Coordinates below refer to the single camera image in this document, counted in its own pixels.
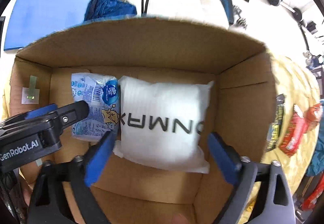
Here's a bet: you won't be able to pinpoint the blue white tissue pack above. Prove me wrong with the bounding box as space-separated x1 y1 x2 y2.
71 73 120 142

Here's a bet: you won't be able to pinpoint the black yellow shoe wipes pack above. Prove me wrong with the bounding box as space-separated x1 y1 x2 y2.
266 94 286 152

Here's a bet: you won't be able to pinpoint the white pillow pack black letters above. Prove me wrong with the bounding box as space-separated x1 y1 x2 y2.
113 76 214 174

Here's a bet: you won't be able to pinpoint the red flowered tissue pack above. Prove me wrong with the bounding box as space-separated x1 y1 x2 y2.
279 105 308 157

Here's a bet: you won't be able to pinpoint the orange snack bag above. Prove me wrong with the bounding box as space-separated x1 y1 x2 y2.
306 103 323 131

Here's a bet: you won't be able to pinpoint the open cardboard box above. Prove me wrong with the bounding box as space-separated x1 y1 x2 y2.
9 18 276 223

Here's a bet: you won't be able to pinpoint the teal cloth on chair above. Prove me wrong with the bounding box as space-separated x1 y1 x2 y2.
306 101 323 177

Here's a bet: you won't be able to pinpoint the red orange plastic bag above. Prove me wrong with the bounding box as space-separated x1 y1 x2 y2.
301 175 324 211

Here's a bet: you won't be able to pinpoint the yellow table cloth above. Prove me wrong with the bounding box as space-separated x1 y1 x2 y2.
1 54 320 223

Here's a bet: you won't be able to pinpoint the blue foam mat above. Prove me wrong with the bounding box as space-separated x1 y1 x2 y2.
4 0 91 51

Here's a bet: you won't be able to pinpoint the dark blue knitted cloth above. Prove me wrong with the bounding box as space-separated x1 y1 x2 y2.
84 0 137 22

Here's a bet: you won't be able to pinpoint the small dumbbell bar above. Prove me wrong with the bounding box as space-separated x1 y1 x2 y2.
266 0 303 23

